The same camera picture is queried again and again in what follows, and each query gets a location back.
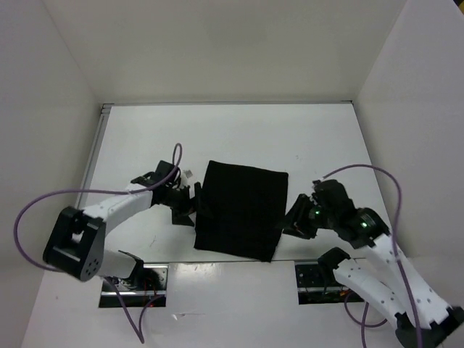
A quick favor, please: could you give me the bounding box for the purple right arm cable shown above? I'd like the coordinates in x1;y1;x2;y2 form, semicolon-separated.
318;165;423;348

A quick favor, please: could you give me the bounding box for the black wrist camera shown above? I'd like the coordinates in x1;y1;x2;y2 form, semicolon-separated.
312;179;356;220
153;160;181;186

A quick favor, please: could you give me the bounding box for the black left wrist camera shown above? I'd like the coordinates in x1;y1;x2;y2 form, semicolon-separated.
153;160;181;186

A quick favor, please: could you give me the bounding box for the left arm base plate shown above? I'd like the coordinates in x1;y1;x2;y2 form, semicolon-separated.
99;265;168;309

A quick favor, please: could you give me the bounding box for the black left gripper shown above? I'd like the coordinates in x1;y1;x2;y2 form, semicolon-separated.
163;181;212;226

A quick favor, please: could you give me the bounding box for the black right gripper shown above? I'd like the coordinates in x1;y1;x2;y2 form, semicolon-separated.
273;192;335;239

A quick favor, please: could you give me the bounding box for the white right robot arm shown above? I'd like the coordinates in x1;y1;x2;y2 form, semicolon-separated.
278;194;463;347

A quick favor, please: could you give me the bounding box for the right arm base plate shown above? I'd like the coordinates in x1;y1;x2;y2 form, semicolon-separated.
294;262;351;305

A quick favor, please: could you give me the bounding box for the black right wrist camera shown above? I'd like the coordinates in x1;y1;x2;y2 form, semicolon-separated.
312;179;356;220

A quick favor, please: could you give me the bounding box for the black skirt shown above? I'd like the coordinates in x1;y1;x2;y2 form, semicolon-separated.
194;160;289;262

